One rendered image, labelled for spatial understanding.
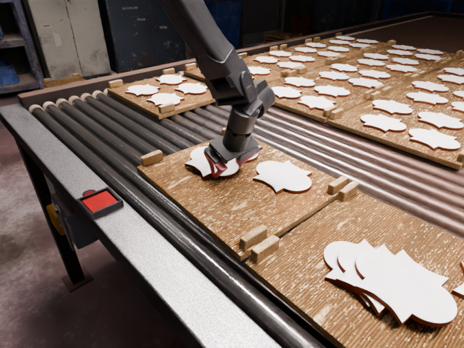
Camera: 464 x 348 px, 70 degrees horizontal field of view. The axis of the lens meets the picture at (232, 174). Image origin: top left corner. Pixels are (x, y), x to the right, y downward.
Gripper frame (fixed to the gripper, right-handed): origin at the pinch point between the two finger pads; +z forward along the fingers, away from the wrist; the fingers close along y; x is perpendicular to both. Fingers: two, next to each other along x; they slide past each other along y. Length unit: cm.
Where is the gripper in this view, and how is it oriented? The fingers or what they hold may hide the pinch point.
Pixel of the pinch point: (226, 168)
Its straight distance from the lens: 81.7
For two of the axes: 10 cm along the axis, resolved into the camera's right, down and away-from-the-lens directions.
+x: 6.3, 6.8, -3.8
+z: -2.1, 6.2, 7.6
